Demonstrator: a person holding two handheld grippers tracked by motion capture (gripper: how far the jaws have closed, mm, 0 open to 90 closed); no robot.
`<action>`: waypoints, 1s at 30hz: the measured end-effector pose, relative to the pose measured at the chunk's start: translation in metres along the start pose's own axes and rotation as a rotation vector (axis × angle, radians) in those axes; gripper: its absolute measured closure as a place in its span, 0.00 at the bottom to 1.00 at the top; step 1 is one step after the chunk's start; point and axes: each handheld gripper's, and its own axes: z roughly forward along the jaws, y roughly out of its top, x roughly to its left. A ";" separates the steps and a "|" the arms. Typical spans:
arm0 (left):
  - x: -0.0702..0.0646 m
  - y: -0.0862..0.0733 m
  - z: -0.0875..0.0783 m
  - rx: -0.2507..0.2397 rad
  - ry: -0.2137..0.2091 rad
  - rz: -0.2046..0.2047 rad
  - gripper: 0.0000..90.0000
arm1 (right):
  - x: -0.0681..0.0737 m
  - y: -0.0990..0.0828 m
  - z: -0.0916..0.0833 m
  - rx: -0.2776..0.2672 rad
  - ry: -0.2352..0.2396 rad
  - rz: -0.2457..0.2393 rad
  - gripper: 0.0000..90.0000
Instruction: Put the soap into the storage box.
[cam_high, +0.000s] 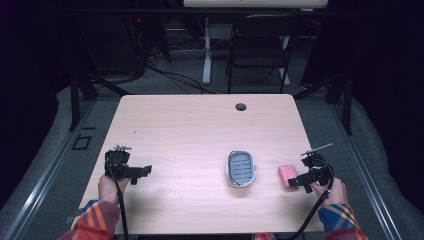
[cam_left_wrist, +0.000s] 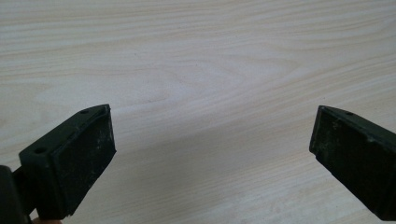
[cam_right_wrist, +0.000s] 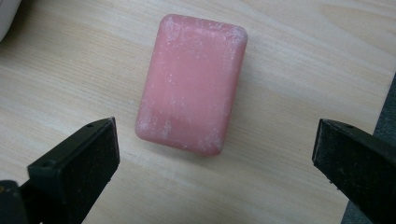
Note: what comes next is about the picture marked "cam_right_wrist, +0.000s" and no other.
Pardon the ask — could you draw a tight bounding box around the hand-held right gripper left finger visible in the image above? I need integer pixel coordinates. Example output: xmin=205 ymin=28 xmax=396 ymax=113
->
xmin=19 ymin=116 xmax=121 ymax=224

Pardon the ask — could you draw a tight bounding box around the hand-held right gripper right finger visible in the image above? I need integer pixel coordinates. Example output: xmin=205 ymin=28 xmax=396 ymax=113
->
xmin=311 ymin=118 xmax=396 ymax=224

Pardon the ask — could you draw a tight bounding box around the pink soap bar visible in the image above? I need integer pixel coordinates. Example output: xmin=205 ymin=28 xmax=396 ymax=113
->
xmin=134 ymin=13 xmax=248 ymax=157

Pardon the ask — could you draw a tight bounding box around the white rounded container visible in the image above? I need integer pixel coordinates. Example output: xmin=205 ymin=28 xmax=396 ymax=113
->
xmin=0 ymin=0 xmax=22 ymax=43

